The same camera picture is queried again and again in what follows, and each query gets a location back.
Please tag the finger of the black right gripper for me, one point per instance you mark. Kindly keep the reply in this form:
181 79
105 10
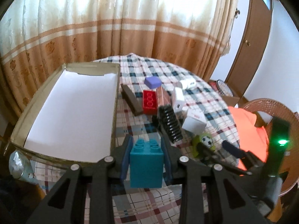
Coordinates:
242 155
206 156

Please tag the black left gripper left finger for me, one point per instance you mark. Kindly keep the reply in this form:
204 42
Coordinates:
65 203

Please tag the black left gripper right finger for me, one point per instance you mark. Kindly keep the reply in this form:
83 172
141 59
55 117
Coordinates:
208 195

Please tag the green soccer toy block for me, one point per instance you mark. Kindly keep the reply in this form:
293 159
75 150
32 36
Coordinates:
204 138

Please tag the white box with red label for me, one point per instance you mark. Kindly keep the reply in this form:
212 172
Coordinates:
194 121

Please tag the black ribbed heat sink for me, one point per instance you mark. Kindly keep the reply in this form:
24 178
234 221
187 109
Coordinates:
170 123

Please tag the white usb charger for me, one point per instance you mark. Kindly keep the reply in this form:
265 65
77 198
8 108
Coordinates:
177 99

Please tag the teal toy building block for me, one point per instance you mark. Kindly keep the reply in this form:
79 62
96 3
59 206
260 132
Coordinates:
146 165

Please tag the copper pink rectangular box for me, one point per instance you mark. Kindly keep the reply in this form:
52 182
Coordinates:
163 98

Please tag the red toy building block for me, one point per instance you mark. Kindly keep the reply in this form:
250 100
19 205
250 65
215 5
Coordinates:
149 102

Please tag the orange red cushion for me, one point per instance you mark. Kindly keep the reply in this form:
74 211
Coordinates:
251 138

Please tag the cardboard box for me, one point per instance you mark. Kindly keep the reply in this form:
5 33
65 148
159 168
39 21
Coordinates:
230 101

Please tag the wicker chair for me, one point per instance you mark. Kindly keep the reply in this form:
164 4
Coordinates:
289 168

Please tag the round cookie tin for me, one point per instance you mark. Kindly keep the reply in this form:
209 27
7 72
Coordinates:
223 88

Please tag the white pill bottle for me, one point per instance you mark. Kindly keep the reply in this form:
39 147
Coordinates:
186 84

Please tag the metal bucket with tissue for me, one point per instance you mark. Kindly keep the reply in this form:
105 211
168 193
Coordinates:
20 168

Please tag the gold metal tin tray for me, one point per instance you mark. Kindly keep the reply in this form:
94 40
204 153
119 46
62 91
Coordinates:
30 113

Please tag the purple cube block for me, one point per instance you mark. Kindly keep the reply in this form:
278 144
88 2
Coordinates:
152 82

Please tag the dark brown wooden block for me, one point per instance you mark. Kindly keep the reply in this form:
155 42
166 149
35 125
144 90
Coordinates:
131 100

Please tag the brown wooden door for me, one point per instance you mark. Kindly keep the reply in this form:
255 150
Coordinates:
252 47

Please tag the cream and orange curtain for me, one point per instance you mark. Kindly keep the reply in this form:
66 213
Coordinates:
37 36

